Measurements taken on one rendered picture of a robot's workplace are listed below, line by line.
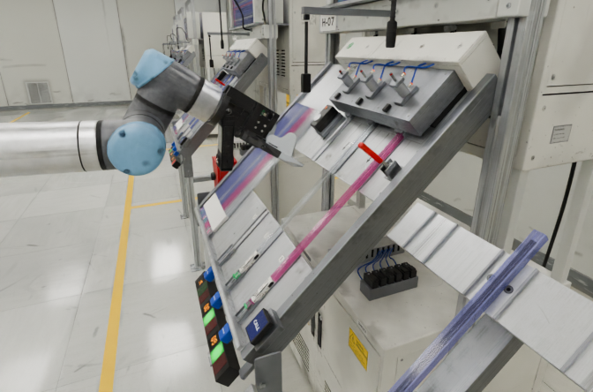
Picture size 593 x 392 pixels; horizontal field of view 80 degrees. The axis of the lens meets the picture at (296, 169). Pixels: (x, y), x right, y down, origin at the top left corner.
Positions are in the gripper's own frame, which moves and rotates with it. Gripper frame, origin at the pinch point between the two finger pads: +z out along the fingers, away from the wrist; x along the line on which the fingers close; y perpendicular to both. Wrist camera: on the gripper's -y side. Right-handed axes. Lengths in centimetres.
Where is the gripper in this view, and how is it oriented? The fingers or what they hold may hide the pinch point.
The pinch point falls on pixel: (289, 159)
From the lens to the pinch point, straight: 79.2
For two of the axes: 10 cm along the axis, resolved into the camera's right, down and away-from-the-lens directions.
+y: 5.1, -8.6, -0.8
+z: 7.8, 4.1, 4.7
